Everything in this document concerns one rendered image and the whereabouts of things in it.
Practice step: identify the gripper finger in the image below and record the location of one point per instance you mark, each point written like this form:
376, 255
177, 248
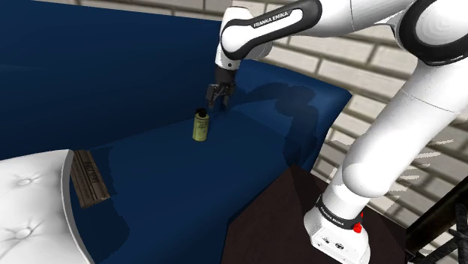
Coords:
226, 97
211, 96

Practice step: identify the yellow-green can with black cap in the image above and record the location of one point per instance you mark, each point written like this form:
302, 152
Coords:
200, 127

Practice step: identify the brown flat box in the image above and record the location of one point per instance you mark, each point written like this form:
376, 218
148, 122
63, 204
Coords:
87, 179

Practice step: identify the blue sofa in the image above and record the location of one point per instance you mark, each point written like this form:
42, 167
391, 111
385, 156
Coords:
168, 182

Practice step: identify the black metal frame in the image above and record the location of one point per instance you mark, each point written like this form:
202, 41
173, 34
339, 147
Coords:
442, 226

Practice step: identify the white tufted cushion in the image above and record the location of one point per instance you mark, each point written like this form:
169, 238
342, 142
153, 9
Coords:
33, 208

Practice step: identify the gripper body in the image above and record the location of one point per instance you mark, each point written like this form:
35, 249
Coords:
223, 78

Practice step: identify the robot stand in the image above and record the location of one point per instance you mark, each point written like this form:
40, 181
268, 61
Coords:
278, 226

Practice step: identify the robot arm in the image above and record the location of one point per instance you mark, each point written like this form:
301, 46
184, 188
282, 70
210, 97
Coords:
402, 131

